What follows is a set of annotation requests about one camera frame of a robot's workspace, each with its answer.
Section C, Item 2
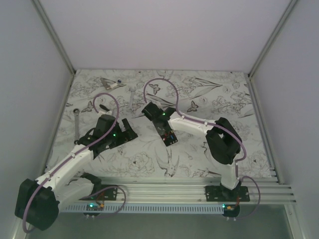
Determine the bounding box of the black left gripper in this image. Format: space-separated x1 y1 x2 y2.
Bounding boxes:
105 119 137 149

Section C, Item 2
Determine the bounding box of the black fuse box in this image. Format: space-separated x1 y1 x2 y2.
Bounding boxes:
160 130 178 147

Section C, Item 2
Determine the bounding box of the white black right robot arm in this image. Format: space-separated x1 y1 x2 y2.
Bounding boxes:
142 102 246 202

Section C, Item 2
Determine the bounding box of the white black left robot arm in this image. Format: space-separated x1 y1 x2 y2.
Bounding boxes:
14 115 138 231

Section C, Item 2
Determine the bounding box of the chrome ratchet wrench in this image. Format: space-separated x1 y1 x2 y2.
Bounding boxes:
73 108 80 144

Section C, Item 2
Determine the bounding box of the left controller board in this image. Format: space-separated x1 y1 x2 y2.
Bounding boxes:
83 203 104 218

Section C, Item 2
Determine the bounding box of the controller board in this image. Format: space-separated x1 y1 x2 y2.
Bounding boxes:
222 204 240 218
83 203 104 218

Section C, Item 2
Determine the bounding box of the right controller board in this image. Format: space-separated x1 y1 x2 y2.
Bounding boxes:
222 204 240 218

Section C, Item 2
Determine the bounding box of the black handled screwdriver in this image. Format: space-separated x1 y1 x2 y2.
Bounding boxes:
99 104 110 112

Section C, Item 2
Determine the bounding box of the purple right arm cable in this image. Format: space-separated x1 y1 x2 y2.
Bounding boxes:
144 77 262 221

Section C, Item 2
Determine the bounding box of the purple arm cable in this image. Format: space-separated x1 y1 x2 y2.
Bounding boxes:
144 77 262 221
21 92 127 234

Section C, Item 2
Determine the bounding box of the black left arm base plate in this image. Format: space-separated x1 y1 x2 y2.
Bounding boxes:
80 184 118 201

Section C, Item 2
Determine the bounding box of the small metal bracket tool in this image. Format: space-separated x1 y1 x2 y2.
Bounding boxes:
100 78 111 90

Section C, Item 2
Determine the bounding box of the aluminium frame rail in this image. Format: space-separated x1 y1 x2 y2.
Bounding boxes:
24 175 297 205

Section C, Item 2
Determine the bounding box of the grey slotted cable duct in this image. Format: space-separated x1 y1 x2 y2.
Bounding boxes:
62 203 223 215

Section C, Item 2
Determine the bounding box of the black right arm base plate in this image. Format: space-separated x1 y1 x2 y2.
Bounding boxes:
204 184 250 202

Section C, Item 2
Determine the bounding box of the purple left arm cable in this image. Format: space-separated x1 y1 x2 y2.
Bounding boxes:
21 92 127 234

